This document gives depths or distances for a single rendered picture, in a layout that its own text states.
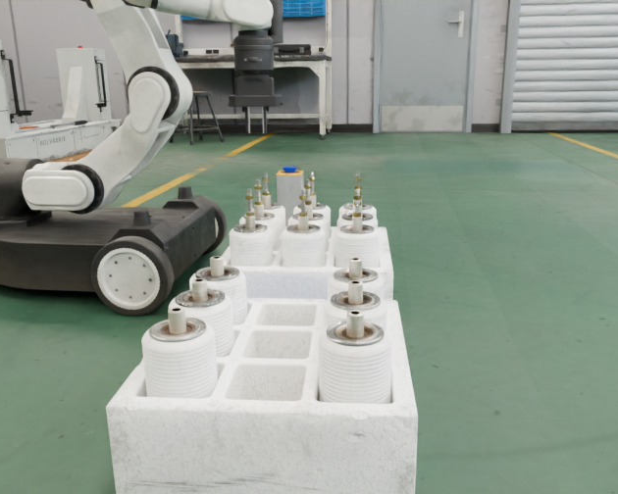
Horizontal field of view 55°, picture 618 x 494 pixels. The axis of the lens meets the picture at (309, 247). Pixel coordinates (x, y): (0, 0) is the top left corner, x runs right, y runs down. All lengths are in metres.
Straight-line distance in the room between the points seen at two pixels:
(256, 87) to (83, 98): 3.64
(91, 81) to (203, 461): 4.32
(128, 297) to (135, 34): 0.68
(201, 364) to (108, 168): 1.04
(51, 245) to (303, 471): 1.07
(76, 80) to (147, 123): 3.35
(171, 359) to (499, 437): 0.56
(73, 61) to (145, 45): 3.35
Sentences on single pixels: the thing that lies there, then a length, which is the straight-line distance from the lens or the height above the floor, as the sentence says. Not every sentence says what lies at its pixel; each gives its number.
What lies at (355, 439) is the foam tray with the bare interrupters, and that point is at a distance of 0.78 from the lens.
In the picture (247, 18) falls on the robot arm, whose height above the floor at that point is 0.70.
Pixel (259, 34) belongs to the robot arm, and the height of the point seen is 0.66.
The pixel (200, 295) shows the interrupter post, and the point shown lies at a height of 0.26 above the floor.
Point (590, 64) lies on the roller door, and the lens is 6.61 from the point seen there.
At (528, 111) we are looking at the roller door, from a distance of 6.49.
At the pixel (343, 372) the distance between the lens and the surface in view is 0.76.
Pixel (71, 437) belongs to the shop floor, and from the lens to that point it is 1.12.
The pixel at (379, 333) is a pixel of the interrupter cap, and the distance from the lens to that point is 0.79.
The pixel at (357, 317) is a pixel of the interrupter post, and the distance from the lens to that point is 0.77.
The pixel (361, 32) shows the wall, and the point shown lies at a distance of 6.41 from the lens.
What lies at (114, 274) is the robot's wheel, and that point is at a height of 0.11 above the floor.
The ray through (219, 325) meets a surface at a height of 0.22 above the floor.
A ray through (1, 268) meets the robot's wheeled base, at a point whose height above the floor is 0.09.
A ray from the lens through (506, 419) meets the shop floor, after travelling 1.13.
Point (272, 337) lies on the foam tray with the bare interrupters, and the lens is 0.99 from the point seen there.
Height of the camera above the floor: 0.58
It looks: 16 degrees down
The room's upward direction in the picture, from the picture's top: 1 degrees counter-clockwise
